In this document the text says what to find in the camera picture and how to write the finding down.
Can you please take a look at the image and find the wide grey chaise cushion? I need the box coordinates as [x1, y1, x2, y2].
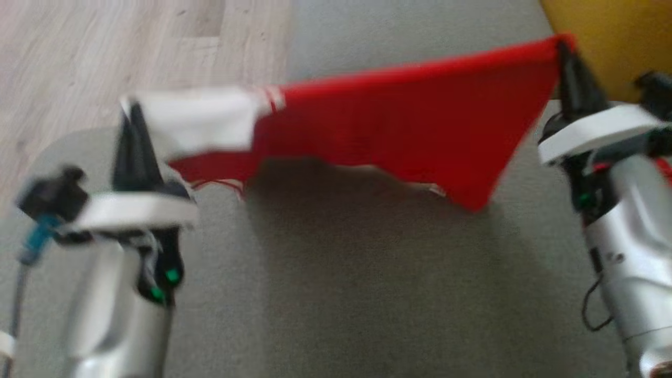
[0, 100, 633, 378]

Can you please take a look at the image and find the wide yellow sofa back cushion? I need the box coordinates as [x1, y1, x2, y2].
[540, 0, 672, 103]

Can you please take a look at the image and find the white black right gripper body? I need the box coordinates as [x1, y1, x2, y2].
[538, 105, 672, 226]

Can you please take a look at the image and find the black cable with blue plug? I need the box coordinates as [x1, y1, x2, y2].
[9, 213, 62, 339]

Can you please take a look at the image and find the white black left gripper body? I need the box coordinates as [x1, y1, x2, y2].
[58, 190, 199, 305]

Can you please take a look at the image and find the red jersey with white sleeves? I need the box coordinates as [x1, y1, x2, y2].
[120, 33, 576, 214]

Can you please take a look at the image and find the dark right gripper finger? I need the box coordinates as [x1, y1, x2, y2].
[570, 52, 611, 119]
[558, 41, 582, 119]

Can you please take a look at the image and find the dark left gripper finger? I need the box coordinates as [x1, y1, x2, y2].
[113, 102, 140, 191]
[135, 102, 164, 191]

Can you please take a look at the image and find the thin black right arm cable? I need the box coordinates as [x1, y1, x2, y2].
[580, 273, 616, 333]

